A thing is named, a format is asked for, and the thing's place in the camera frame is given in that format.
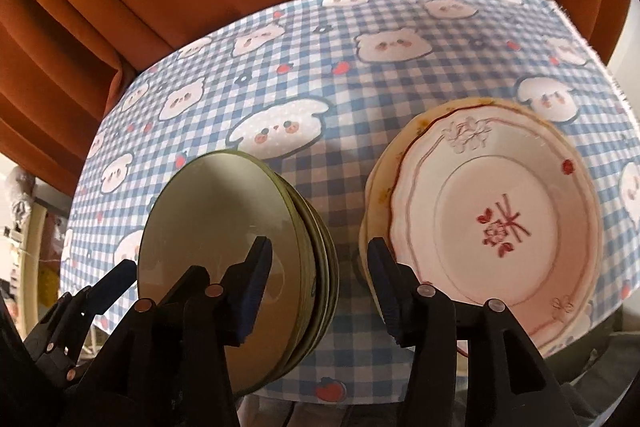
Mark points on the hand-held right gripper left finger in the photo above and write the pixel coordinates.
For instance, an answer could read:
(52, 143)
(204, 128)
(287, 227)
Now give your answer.
(252, 292)

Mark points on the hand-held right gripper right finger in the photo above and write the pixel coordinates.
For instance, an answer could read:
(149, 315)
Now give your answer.
(387, 292)

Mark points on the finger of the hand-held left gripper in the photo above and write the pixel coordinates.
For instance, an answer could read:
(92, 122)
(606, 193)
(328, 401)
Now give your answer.
(192, 284)
(115, 282)

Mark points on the white bowl with blue flowers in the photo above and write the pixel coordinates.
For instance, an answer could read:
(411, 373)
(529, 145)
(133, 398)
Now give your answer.
(210, 217)

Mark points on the large yellow floral plate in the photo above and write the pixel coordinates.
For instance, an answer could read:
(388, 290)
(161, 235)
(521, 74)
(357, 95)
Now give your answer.
(385, 177)

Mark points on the white plate with red pattern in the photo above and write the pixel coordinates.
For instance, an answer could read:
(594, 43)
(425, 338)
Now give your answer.
(500, 187)

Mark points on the cluttered shelf unit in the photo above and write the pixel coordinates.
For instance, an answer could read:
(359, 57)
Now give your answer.
(30, 227)

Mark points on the blue checked cartoon tablecloth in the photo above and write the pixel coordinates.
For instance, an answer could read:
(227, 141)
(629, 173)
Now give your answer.
(350, 107)

